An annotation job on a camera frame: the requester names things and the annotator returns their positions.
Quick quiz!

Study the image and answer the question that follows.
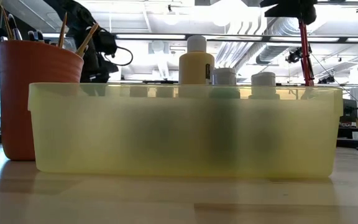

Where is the yellow translucent plastic bin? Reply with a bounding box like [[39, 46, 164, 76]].
[[27, 82, 344, 179]]

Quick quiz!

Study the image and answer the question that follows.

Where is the green paint bottle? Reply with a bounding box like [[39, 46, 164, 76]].
[[208, 67, 241, 170]]

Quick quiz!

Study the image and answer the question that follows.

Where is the grey ribbed air duct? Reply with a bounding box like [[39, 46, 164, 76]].
[[255, 43, 291, 65]]

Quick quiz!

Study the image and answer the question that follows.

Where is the red desk lamp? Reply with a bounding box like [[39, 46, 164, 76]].
[[296, 17, 316, 88]]

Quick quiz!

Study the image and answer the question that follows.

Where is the orange plastic cup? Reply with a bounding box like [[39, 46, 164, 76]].
[[0, 39, 85, 162]]

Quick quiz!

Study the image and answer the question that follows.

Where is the large yellow paint bottle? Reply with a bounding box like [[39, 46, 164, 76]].
[[178, 35, 216, 99]]

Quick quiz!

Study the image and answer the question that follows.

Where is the long ceiling light strip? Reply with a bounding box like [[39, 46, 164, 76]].
[[42, 30, 358, 44]]

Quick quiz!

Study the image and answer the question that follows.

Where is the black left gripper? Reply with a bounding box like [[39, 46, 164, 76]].
[[82, 28, 119, 83]]

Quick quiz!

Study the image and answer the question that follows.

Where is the black ceiling spotlight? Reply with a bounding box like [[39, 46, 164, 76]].
[[286, 49, 303, 65]]

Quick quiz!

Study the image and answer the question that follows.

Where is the small white paint bottle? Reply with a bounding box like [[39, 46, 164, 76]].
[[248, 71, 281, 156]]

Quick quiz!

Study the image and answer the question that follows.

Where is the black monitor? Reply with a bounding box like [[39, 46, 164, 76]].
[[342, 98, 358, 124]]

